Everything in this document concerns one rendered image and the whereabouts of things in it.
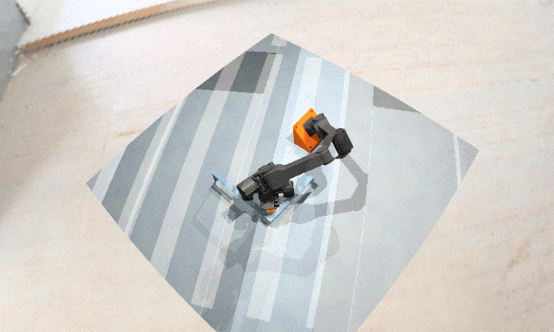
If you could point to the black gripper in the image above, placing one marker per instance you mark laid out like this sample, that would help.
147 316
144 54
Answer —
287 191

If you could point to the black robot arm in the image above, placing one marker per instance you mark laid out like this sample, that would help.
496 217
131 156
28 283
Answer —
276 176

